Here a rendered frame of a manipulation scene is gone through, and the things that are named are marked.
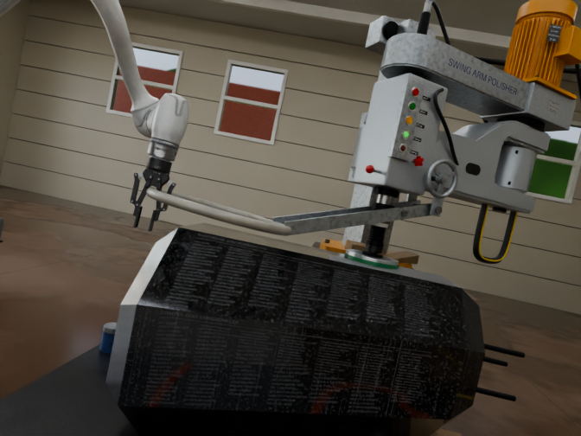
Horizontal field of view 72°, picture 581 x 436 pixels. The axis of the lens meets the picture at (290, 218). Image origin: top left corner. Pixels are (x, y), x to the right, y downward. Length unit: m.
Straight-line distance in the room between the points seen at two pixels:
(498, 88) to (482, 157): 0.28
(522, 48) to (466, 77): 0.47
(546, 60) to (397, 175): 0.92
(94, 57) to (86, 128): 1.41
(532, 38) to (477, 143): 0.59
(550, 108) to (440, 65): 0.63
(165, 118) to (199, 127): 6.85
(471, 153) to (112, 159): 7.80
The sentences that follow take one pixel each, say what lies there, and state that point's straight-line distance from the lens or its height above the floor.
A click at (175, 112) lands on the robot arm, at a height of 1.18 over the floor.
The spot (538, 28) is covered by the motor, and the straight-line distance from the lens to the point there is 2.23.
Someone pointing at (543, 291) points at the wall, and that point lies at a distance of 8.63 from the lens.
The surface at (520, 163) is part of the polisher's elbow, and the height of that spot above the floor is 1.35.
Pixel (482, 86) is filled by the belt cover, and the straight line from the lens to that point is 1.84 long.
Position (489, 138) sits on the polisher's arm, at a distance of 1.88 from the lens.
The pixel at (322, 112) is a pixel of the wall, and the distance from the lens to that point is 7.81.
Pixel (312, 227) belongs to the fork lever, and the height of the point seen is 0.91.
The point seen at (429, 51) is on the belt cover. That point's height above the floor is 1.62.
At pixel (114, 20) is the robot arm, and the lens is 1.35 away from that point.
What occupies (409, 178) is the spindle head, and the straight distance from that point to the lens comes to 1.57.
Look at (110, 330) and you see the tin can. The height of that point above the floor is 0.14.
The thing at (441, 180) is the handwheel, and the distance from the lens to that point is 1.60.
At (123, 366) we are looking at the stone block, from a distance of 1.43.
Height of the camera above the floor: 1.00
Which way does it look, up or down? 3 degrees down
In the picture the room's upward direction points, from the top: 12 degrees clockwise
